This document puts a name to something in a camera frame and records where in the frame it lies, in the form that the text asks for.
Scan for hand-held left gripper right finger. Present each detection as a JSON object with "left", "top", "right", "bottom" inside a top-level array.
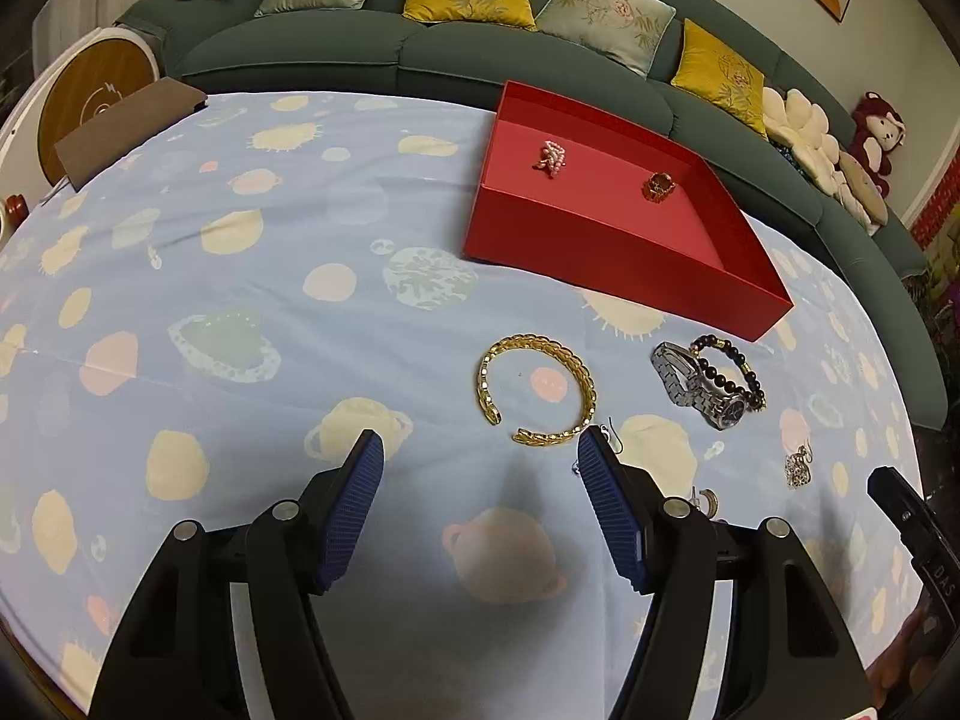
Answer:
[{"left": 576, "top": 424, "right": 875, "bottom": 720}]

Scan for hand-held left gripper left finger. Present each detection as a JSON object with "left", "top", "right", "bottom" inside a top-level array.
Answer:
[{"left": 90, "top": 429, "right": 387, "bottom": 720}]

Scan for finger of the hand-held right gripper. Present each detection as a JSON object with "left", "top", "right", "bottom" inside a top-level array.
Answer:
[{"left": 868, "top": 467, "right": 960, "bottom": 616}]

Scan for silver filigree earrings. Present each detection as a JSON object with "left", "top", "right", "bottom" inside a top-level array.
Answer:
[{"left": 784, "top": 444, "right": 815, "bottom": 490}]

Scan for gold chain-link bangle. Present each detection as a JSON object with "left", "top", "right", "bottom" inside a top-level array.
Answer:
[{"left": 475, "top": 331, "right": 599, "bottom": 446}]

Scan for black and gold bead bracelet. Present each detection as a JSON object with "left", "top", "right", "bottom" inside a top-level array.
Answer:
[{"left": 688, "top": 334, "right": 769, "bottom": 413}]

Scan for red cardboard box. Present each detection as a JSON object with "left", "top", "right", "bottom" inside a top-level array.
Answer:
[{"left": 463, "top": 79, "right": 794, "bottom": 344}]

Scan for blue planet-print tablecloth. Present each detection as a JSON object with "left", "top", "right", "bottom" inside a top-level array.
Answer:
[{"left": 0, "top": 90, "right": 946, "bottom": 720}]

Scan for silver wrist watch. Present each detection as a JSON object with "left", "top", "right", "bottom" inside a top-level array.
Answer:
[{"left": 650, "top": 341, "right": 751, "bottom": 432}]

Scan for potted plants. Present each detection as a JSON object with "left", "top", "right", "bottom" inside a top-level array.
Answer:
[{"left": 907, "top": 240, "right": 960, "bottom": 380}]

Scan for flower cushion with taupe centre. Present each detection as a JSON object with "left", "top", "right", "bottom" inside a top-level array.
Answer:
[{"left": 814, "top": 135, "right": 890, "bottom": 237}]

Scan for red monkey plush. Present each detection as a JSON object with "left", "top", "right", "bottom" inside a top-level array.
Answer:
[{"left": 850, "top": 91, "right": 907, "bottom": 200}]

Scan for brown cardboard box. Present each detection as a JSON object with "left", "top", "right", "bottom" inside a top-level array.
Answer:
[{"left": 54, "top": 77, "right": 209, "bottom": 192}]

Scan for red round object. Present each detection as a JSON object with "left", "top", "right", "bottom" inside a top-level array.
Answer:
[{"left": 0, "top": 195, "right": 31, "bottom": 241}]

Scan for teal curved sofa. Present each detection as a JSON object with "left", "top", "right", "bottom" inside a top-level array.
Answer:
[{"left": 116, "top": 0, "right": 947, "bottom": 432}]

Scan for round white and wood device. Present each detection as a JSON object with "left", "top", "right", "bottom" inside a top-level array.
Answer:
[{"left": 0, "top": 26, "right": 162, "bottom": 241}]

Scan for red wall hanging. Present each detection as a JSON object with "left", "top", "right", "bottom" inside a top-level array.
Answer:
[{"left": 911, "top": 195, "right": 960, "bottom": 250}]

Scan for pink pearl bracelet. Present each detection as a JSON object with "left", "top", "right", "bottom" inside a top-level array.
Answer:
[{"left": 534, "top": 139, "right": 569, "bottom": 179}]

